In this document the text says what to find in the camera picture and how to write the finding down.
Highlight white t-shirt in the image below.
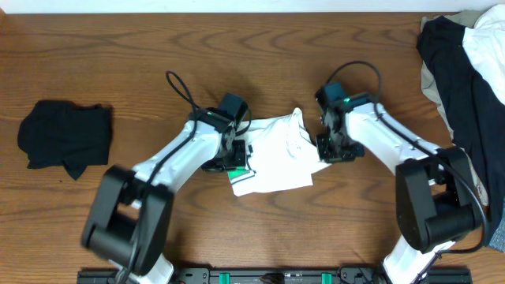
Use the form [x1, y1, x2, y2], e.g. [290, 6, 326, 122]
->
[228, 108, 329, 196]

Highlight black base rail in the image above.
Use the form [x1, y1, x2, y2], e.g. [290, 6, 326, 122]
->
[77, 267, 473, 284]

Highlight folded black garment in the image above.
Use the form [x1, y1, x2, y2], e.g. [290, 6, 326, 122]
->
[17, 100, 113, 180]

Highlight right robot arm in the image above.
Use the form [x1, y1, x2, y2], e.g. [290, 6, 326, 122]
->
[317, 99, 487, 283]

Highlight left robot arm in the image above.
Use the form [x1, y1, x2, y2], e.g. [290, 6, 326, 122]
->
[81, 108, 252, 283]

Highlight black garment in pile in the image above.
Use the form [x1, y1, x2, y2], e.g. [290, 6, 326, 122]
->
[417, 17, 504, 248]

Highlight white printed garment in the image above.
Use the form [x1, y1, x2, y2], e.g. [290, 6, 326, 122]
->
[462, 4, 504, 104]

